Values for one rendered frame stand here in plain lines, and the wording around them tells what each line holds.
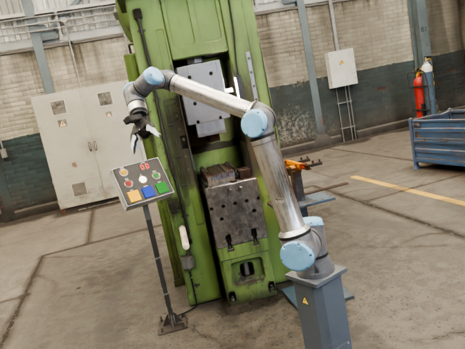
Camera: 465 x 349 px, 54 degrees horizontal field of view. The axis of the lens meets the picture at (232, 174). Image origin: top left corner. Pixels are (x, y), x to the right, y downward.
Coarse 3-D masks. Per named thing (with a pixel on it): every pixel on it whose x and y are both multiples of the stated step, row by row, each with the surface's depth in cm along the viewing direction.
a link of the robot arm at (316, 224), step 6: (306, 222) 213; (312, 222) 212; (318, 222) 214; (312, 228) 212; (318, 228) 214; (324, 228) 218; (318, 234) 211; (324, 234) 217; (324, 240) 216; (324, 246) 216; (324, 252) 216
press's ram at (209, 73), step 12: (216, 60) 310; (180, 72) 307; (192, 72) 309; (204, 72) 310; (216, 72) 311; (204, 84) 311; (216, 84) 313; (180, 96) 337; (192, 108) 312; (204, 108) 314; (192, 120) 314; (204, 120) 315
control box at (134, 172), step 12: (120, 168) 296; (132, 168) 299; (156, 168) 306; (120, 180) 292; (132, 180) 295; (156, 180) 302; (168, 180) 306; (120, 192) 289; (156, 192) 298; (168, 192) 302; (132, 204) 288; (144, 204) 297
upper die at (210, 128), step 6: (216, 120) 316; (222, 120) 317; (192, 126) 348; (198, 126) 315; (204, 126) 315; (210, 126) 316; (216, 126) 317; (222, 126) 317; (198, 132) 315; (204, 132) 316; (210, 132) 317; (216, 132) 317; (222, 132) 318
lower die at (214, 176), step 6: (210, 168) 352; (216, 168) 341; (228, 168) 335; (204, 174) 337; (210, 174) 330; (216, 174) 322; (222, 174) 323; (228, 174) 323; (234, 174) 324; (210, 180) 322; (216, 180) 322; (222, 180) 323; (228, 180) 324
